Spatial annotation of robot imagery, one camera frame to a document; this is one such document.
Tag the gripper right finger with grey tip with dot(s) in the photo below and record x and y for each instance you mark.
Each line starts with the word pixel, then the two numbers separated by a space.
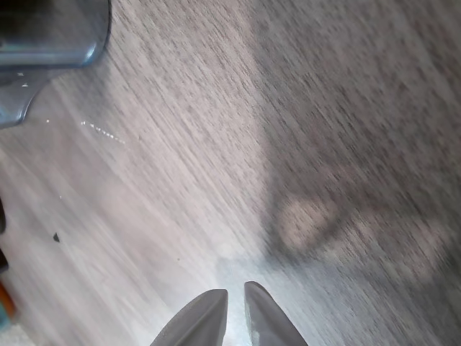
pixel 270 320

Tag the gripper left finger with grey tip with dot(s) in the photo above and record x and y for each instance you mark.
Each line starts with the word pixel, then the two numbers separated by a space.
pixel 201 320

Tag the clear blue-tinted blender jar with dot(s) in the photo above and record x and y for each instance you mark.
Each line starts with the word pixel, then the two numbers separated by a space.
pixel 43 50

